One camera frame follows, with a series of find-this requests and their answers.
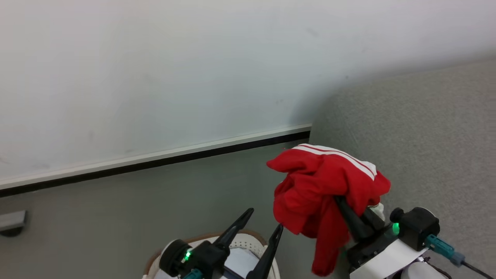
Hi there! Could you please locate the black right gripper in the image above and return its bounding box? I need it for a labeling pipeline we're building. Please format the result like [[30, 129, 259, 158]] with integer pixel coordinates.
[[335, 196, 441, 272]]

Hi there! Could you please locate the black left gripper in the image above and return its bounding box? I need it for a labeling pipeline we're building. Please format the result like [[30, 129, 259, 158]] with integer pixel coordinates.
[[159, 208, 284, 279]]

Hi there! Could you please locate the red garment with white stripes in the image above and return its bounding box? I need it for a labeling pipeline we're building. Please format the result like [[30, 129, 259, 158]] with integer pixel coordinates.
[[266, 143, 391, 277]]

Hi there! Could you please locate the white laundry basket brown rim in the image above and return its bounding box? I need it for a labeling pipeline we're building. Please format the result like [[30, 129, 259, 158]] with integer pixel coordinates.
[[143, 231, 281, 279]]

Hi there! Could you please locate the grey fabric sofa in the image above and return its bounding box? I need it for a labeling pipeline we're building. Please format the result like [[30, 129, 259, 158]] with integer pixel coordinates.
[[287, 58, 496, 279]]

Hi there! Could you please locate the white and black baseboard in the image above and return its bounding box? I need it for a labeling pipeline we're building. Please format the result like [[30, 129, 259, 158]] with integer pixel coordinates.
[[0, 124, 312, 198]]

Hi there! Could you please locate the black cable with teal connector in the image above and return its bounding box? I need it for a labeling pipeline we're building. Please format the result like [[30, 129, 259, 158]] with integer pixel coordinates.
[[425, 234, 496, 279]]

